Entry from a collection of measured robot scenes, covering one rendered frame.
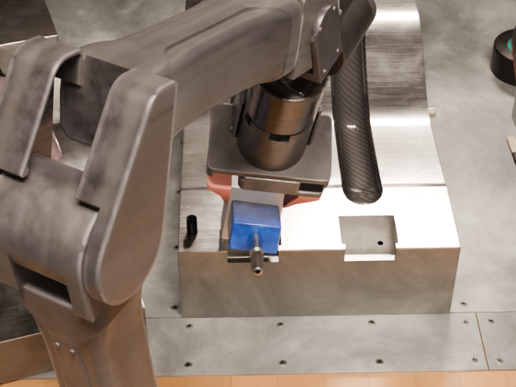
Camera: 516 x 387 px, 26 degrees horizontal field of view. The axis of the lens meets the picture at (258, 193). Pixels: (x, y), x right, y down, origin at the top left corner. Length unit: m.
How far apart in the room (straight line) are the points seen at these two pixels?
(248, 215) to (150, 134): 0.40
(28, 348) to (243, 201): 0.23
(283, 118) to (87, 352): 0.26
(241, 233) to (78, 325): 0.34
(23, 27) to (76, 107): 0.67
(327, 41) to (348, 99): 0.42
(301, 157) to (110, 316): 0.32
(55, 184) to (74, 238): 0.04
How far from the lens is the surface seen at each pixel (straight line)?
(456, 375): 1.06
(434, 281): 1.07
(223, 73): 0.69
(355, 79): 1.22
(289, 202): 0.97
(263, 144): 0.88
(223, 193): 0.94
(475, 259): 1.16
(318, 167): 0.92
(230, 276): 1.05
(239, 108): 0.89
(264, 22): 0.72
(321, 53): 0.79
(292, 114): 0.84
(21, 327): 1.03
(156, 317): 1.09
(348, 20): 0.87
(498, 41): 1.42
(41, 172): 0.62
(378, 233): 1.08
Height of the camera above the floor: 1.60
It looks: 41 degrees down
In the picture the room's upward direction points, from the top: straight up
